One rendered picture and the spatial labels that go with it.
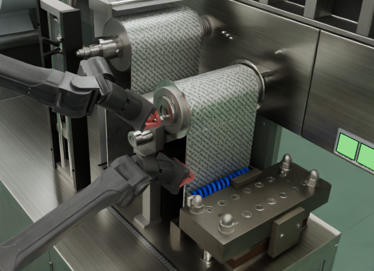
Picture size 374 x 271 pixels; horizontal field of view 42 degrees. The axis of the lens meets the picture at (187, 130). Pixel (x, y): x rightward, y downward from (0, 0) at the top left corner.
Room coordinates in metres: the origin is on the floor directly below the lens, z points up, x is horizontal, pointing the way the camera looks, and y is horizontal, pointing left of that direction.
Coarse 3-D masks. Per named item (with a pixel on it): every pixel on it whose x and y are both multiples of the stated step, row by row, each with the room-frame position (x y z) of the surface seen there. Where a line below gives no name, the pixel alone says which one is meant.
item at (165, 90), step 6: (252, 72) 1.21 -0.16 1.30; (162, 90) 1.08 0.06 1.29; (168, 90) 1.06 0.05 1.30; (174, 90) 1.06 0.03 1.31; (258, 90) 1.18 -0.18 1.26; (156, 96) 1.09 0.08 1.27; (174, 96) 1.04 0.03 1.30; (174, 102) 1.04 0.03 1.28; (180, 102) 1.03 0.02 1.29; (180, 108) 1.02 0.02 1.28; (180, 114) 1.02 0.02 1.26; (180, 120) 1.02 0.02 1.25; (168, 126) 1.06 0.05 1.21; (174, 126) 1.04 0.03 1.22; (180, 126) 1.02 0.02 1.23; (174, 132) 1.04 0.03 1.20
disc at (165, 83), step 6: (162, 84) 1.09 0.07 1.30; (168, 84) 1.08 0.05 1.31; (174, 84) 1.06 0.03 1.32; (156, 90) 1.11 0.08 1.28; (180, 90) 1.04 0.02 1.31; (180, 96) 1.04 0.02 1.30; (186, 102) 1.02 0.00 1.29; (186, 108) 1.02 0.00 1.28; (186, 114) 1.02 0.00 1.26; (186, 120) 1.02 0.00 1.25; (186, 126) 1.02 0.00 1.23; (168, 132) 1.07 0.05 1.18; (180, 132) 1.03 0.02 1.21; (186, 132) 1.02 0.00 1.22; (180, 138) 1.04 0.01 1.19
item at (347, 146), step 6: (342, 138) 1.06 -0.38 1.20; (348, 138) 1.05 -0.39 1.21; (342, 144) 1.05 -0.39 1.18; (348, 144) 1.04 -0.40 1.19; (354, 144) 1.03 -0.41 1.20; (342, 150) 1.05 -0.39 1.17; (348, 150) 1.04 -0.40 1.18; (354, 150) 1.03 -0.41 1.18; (348, 156) 1.04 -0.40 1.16; (354, 156) 1.03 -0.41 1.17
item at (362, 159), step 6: (360, 150) 1.02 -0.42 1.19; (366, 150) 1.01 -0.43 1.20; (372, 150) 0.99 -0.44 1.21; (360, 156) 1.01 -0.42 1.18; (366, 156) 1.00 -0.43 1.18; (372, 156) 0.99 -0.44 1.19; (360, 162) 1.01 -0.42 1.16; (366, 162) 1.00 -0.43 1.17; (372, 162) 0.99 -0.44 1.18; (372, 168) 0.99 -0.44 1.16
